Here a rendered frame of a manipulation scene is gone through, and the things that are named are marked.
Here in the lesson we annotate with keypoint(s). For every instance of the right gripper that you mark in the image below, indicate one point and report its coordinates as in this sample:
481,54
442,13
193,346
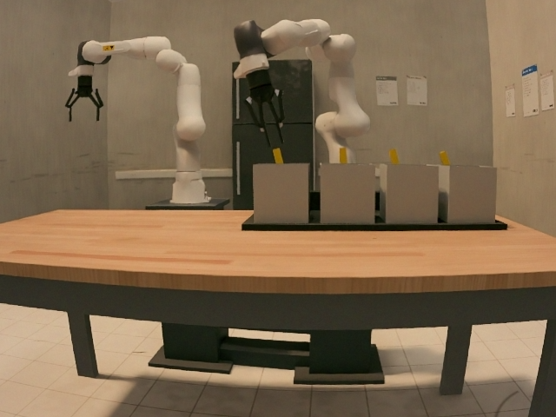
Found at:
84,89

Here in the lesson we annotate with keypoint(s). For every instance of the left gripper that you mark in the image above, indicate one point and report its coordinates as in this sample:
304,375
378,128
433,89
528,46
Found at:
262,91

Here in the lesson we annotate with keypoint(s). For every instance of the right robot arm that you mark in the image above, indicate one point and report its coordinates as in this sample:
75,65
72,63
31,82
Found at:
189,187

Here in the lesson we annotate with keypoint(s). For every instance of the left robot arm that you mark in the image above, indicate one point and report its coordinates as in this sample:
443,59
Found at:
254,48

